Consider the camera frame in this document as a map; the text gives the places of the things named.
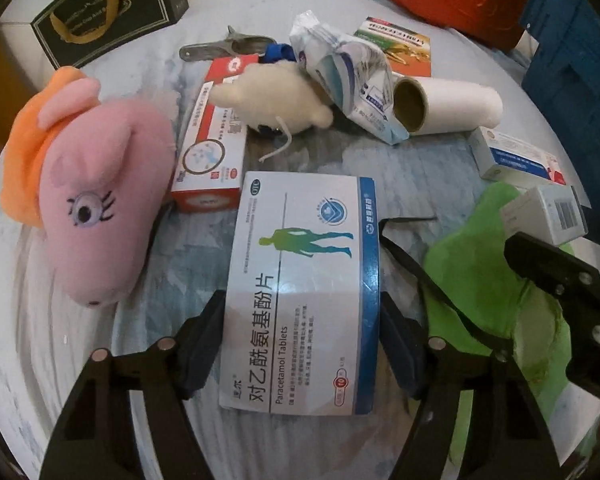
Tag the red and white medicine box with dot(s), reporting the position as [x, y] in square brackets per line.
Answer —
[205, 160]

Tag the pink plush pony toy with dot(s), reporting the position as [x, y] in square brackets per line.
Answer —
[95, 185]

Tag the green plush toy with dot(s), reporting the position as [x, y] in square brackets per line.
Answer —
[470, 270]

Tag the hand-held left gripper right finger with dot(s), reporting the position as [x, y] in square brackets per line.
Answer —
[397, 350]

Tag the white and blue medicine box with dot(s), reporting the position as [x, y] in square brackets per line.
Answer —
[300, 285]

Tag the metal clip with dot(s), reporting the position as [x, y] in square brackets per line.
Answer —
[240, 42]

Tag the white marbled desktop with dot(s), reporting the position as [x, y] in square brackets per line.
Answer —
[45, 360]

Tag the brown wooden furniture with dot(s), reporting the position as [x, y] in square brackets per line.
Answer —
[0, 100]

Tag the white plush toy blue garment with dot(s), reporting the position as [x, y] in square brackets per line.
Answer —
[275, 95]

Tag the small white blue medicine box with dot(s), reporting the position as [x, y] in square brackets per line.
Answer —
[515, 157]

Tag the green and orange medicine box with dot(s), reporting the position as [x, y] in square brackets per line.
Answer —
[410, 50]

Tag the black gift box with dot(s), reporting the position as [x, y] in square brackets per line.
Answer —
[130, 15]

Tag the grey barcode box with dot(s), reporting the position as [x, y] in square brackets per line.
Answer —
[555, 210]

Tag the blue crate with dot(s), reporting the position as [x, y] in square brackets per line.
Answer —
[570, 50]

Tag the white paper roll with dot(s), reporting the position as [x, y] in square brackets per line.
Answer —
[455, 102]

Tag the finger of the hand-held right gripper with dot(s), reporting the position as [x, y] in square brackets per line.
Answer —
[570, 290]

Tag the white and blue plastic pouch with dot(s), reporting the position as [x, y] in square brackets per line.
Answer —
[350, 75]

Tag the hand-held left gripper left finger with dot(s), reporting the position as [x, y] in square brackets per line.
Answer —
[200, 355]

